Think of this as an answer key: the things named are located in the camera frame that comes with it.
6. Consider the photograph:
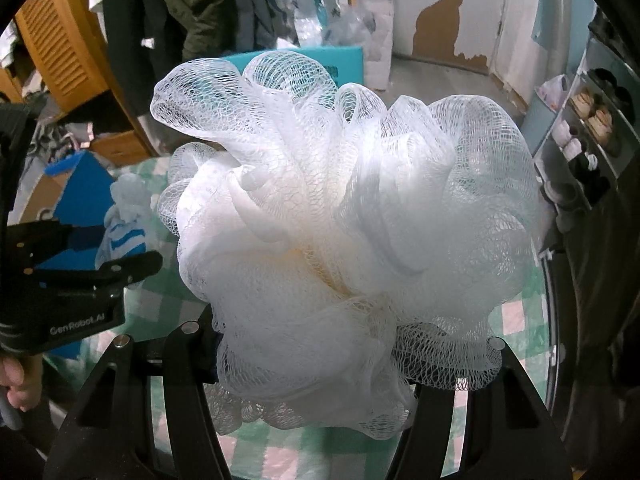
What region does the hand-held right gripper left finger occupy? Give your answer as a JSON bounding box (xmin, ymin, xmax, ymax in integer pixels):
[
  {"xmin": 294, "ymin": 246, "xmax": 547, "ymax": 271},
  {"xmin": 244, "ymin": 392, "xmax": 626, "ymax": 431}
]
[{"xmin": 44, "ymin": 305, "xmax": 233, "ymax": 480}]

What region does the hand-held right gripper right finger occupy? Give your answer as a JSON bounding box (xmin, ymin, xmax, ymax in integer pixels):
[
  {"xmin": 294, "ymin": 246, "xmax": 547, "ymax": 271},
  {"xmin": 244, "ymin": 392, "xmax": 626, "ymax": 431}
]
[{"xmin": 387, "ymin": 335, "xmax": 573, "ymax": 480}]

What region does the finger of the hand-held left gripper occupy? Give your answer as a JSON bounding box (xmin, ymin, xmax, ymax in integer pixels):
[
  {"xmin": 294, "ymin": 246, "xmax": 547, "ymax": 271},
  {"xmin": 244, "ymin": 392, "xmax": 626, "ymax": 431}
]
[
  {"xmin": 96, "ymin": 249, "xmax": 164, "ymax": 292},
  {"xmin": 22, "ymin": 222, "xmax": 77, "ymax": 270}
]

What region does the white striped sock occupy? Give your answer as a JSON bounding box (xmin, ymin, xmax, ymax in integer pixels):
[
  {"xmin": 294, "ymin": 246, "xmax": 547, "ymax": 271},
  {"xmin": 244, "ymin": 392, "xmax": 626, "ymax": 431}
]
[{"xmin": 95, "ymin": 172, "xmax": 153, "ymax": 271}]

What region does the blue cardboard box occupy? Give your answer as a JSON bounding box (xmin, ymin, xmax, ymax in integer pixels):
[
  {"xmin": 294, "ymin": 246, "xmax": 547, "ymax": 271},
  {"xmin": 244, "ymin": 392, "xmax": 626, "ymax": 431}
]
[{"xmin": 42, "ymin": 152, "xmax": 121, "ymax": 271}]

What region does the white mesh bath sponge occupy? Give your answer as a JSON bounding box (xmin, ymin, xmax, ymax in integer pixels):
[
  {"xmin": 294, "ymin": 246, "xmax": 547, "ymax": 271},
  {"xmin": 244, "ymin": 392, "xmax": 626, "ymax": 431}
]
[{"xmin": 150, "ymin": 50, "xmax": 543, "ymax": 441}]

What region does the person's left hand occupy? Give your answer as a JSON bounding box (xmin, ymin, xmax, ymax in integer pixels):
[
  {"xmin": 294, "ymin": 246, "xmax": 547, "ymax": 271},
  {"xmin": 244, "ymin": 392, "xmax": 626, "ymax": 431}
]
[{"xmin": 0, "ymin": 355, "xmax": 43, "ymax": 412}]

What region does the pile of grey clothes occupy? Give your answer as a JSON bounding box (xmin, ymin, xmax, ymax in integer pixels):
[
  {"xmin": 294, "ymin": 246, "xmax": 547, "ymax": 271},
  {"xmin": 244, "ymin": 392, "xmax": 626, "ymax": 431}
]
[{"xmin": 30, "ymin": 120, "xmax": 86, "ymax": 161}]

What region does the wooden louvered cabinet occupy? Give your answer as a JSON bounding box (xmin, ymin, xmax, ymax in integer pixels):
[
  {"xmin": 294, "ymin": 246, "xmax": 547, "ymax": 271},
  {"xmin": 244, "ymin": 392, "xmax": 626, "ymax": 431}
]
[{"xmin": 0, "ymin": 0, "xmax": 151, "ymax": 161}]

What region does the black hanging jacket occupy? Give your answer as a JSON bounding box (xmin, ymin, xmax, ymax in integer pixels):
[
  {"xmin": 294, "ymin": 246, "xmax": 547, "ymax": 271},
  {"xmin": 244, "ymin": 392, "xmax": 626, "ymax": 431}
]
[{"xmin": 102, "ymin": 0, "xmax": 186, "ymax": 116}]

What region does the olive green hanging jacket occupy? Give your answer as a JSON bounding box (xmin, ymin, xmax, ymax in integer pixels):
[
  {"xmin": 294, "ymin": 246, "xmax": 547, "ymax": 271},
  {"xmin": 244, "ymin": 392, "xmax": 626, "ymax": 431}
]
[{"xmin": 162, "ymin": 0, "xmax": 236, "ymax": 61}]

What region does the grey blue hanging jacket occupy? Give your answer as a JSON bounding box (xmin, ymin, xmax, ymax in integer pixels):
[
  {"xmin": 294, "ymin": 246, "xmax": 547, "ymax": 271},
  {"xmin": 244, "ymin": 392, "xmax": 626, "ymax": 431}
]
[{"xmin": 222, "ymin": 0, "xmax": 301, "ymax": 53}]

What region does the teal cardboard box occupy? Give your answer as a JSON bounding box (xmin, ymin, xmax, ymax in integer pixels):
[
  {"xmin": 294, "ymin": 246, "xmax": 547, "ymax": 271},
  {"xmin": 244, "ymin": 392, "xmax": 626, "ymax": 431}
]
[{"xmin": 227, "ymin": 45, "xmax": 366, "ymax": 86}]

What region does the pile of clear plastic bags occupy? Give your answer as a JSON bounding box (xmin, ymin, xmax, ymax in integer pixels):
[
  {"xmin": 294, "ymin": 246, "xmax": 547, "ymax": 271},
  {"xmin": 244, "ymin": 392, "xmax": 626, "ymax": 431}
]
[{"xmin": 295, "ymin": 0, "xmax": 396, "ymax": 91}]

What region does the shoe rack with shoes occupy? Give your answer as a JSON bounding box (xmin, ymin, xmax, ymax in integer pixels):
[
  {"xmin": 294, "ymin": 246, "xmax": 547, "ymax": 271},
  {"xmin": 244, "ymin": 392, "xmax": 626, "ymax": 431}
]
[{"xmin": 532, "ymin": 35, "xmax": 640, "ymax": 221}]

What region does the white plastic bag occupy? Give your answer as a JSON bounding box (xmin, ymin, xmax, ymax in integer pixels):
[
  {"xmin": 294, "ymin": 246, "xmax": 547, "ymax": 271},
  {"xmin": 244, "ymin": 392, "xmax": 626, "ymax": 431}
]
[{"xmin": 537, "ymin": 76, "xmax": 568, "ymax": 106}]

